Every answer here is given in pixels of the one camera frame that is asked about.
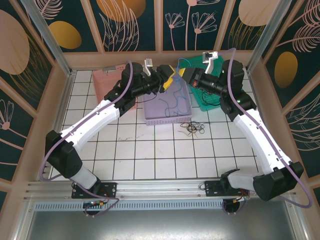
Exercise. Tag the wall panel oval and feather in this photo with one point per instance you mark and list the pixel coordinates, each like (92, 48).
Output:
(300, 37)

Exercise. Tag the wall panel with flower outline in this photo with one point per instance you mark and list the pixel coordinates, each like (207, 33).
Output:
(12, 125)

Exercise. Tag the wall panel with pink flowers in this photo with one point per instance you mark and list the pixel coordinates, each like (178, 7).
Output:
(200, 25)

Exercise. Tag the wall panel with feather outlines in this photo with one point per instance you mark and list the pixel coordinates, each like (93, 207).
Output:
(305, 137)

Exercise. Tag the teal perforated plastic basket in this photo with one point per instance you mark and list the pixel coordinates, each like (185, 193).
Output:
(197, 61)

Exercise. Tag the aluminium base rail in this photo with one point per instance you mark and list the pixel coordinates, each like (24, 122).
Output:
(162, 187)

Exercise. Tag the wall panel with pink circle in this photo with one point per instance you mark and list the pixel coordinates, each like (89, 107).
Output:
(15, 37)

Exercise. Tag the wall panel with leaf outlines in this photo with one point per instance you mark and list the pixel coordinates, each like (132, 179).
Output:
(120, 25)

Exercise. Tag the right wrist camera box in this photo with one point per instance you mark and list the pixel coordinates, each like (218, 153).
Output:
(207, 56)

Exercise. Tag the wall panel with yellow oval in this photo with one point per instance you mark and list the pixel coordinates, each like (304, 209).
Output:
(65, 35)

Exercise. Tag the aluminium frame floor rail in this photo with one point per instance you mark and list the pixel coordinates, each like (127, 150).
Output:
(65, 95)

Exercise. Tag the steel sheet panel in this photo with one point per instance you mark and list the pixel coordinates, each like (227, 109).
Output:
(162, 225)

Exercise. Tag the purple perforated plastic basket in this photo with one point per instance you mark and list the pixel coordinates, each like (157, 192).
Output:
(155, 110)

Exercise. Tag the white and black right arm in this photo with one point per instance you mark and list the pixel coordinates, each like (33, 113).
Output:
(250, 135)

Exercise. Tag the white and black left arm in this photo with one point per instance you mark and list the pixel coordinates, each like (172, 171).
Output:
(95, 122)

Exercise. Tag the aluminium frame post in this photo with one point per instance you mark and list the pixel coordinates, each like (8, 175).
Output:
(260, 45)
(53, 50)

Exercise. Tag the pink perforated plastic basket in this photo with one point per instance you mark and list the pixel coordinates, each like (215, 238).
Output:
(105, 80)

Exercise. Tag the wall panel with pale circle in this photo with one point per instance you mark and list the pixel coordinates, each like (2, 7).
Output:
(250, 12)

